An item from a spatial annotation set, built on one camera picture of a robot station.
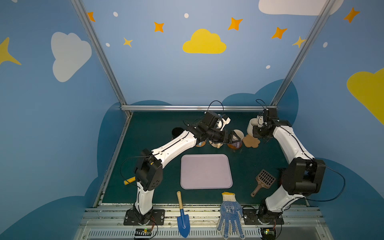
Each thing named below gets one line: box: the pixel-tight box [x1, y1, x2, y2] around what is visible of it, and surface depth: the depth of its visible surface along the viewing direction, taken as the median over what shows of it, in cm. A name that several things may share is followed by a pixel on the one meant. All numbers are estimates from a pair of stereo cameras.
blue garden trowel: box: [176, 191, 190, 238], surface depth 75 cm
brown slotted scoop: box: [250, 169, 276, 198], surface depth 87 cm
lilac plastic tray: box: [180, 154, 233, 190], surface depth 90 cm
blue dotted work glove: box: [216, 191, 245, 240], surface depth 76 cm
